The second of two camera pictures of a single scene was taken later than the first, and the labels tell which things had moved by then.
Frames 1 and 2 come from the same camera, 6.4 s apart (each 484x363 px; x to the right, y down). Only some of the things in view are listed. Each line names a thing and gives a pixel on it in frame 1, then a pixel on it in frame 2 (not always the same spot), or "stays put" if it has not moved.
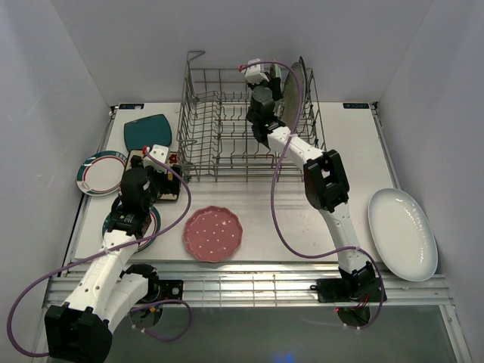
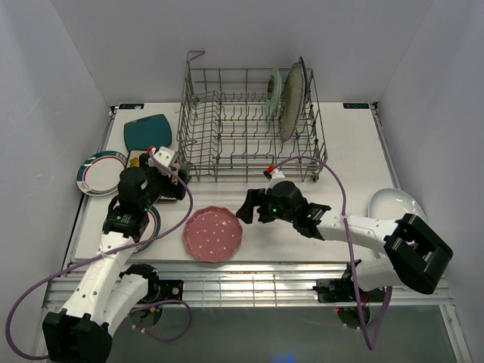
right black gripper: x=274 y=83 -> x=254 y=198
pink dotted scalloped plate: x=213 y=234 stays put
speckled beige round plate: x=290 y=95 stays put
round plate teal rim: x=101 y=173 stays put
